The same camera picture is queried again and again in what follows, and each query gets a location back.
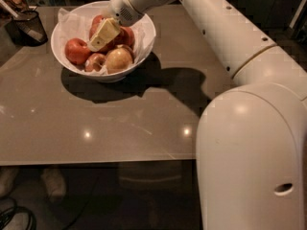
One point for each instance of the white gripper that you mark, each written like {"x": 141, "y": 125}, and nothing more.
{"x": 123, "y": 8}

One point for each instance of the large red apple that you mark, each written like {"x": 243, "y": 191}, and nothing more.
{"x": 104, "y": 49}

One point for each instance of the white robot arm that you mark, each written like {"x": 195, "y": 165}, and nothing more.
{"x": 250, "y": 139}

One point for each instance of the red apple back top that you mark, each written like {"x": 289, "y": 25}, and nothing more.
{"x": 97, "y": 20}

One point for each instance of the red apple right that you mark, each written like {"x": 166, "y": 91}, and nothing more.
{"x": 125, "y": 37}

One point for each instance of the yellow-green apple front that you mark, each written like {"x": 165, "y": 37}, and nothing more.
{"x": 119, "y": 59}

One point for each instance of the small red apple front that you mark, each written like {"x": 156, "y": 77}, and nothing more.
{"x": 95, "y": 62}

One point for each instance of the red apple left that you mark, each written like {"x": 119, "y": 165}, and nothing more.
{"x": 76, "y": 51}

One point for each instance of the white ceramic bowl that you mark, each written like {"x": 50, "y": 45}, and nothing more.
{"x": 64, "y": 58}

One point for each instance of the white tissue paper liner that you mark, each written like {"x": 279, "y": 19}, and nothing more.
{"x": 72, "y": 23}

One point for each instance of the black mesh pen cup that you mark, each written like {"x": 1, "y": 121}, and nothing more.
{"x": 27, "y": 31}

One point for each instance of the white sock foot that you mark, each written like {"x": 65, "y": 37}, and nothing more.
{"x": 54, "y": 184}

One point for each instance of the dark cabinet behind table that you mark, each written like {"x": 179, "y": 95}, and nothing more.
{"x": 271, "y": 4}

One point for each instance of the white foot at left edge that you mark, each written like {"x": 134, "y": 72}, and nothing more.
{"x": 7, "y": 177}

